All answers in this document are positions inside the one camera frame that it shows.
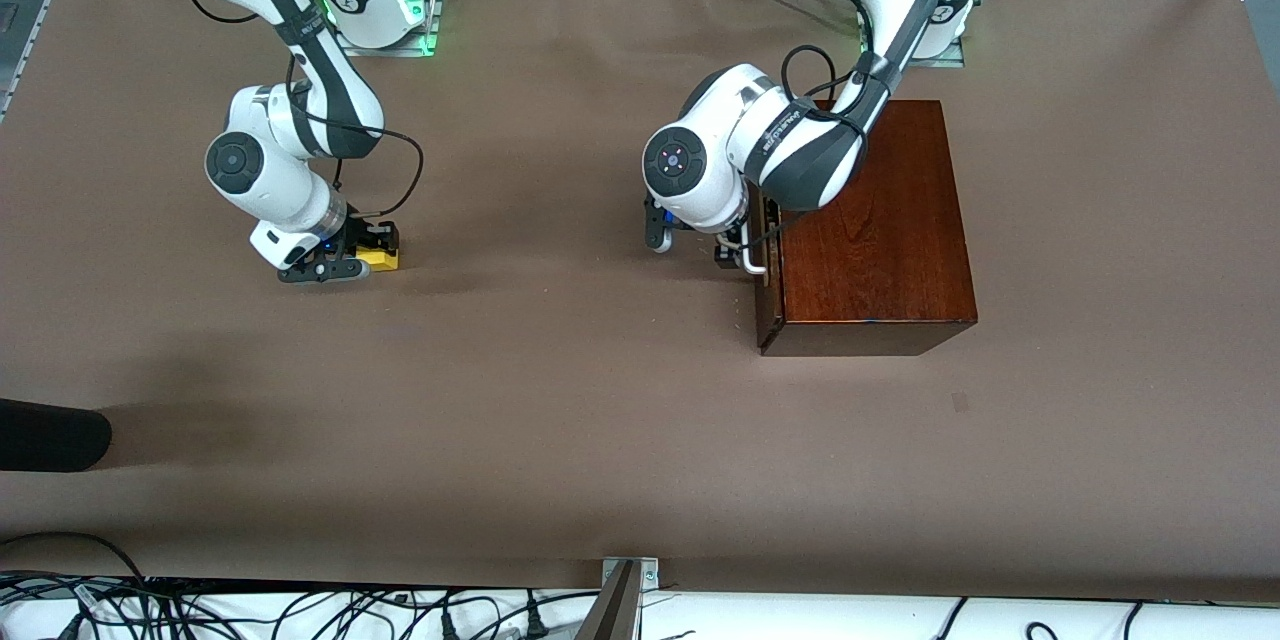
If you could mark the metal bracket with strut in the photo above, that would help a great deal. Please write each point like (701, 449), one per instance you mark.
(625, 600)

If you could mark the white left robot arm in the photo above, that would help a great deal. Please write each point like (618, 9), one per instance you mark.
(800, 140)

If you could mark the white sheet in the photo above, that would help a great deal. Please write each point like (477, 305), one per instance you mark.
(800, 620)

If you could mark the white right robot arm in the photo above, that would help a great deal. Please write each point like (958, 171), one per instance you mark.
(270, 170)

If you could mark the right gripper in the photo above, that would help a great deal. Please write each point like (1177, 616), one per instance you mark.
(356, 236)

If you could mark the black cylindrical object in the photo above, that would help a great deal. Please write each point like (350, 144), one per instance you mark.
(50, 435)

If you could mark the dark wooden drawer cabinet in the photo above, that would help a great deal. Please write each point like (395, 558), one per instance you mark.
(870, 240)

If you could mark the aluminium frame rail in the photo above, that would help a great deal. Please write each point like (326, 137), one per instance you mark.
(40, 0)

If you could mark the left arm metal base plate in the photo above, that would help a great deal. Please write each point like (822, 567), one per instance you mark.
(950, 60)

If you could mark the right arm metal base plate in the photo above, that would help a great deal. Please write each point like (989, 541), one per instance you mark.
(410, 45)

